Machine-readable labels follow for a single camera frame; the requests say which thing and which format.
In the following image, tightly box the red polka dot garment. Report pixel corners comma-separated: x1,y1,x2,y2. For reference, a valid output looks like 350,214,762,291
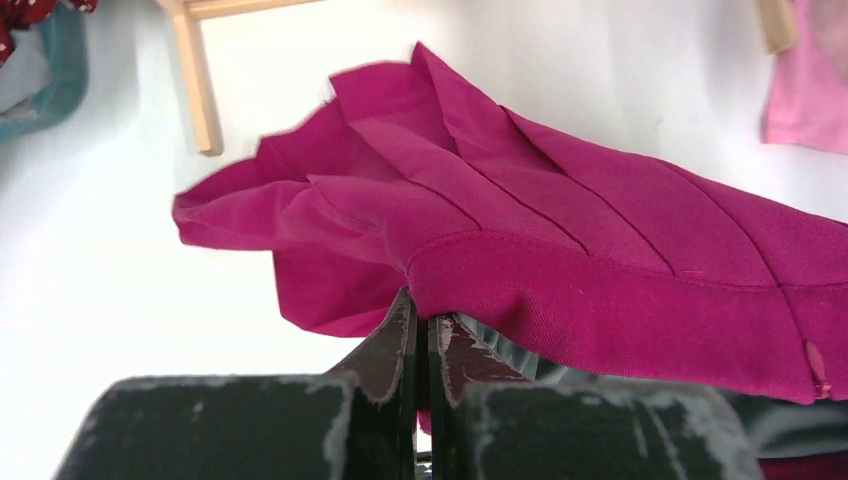
1,0,99,66

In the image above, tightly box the wooden clothes rack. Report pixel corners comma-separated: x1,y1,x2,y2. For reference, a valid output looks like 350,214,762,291
156,0,800,157

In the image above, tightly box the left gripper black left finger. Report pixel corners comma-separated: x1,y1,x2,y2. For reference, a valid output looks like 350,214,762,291
327,288,419,404

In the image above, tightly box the teal basket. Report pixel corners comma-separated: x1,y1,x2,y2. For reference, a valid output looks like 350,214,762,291
1,4,89,142

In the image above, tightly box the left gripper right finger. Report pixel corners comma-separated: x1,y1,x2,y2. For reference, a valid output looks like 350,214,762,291
427,315,527,406

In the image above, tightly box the pink towel garment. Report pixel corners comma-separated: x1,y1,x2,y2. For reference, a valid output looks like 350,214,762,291
762,1,847,154

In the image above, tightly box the magenta garment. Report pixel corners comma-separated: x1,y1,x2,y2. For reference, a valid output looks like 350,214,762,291
172,40,848,480

